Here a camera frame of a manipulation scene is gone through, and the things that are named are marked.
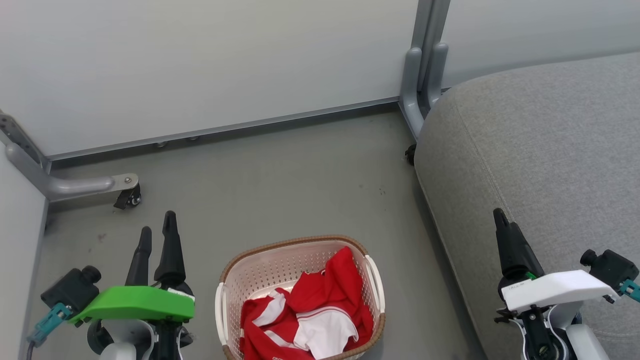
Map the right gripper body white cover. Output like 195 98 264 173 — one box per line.
495 270 620 360

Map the grey partition foot with plate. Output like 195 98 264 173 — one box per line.
0 113 140 204

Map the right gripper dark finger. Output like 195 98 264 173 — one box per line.
493 208 546 281

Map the grey metal partition base rail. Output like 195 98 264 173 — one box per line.
47 97 402 164

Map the teal cable connector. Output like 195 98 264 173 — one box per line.
619 279 640 303
27 302 74 347

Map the right teal cable connector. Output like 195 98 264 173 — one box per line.
619 279 640 303

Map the red shirt with white panel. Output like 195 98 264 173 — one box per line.
239 289 360 360

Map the perforated white laundry basket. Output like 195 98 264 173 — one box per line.
215 235 386 360

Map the left teal cable connector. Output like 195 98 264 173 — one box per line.
27 302 74 347

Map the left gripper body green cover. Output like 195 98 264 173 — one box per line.
67 285 196 360

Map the grey fabric sofa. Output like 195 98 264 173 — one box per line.
414 52 640 360

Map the red shirt with white trim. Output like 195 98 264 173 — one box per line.
287 246 375 352

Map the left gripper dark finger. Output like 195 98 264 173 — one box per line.
125 226 153 287
154 210 194 294

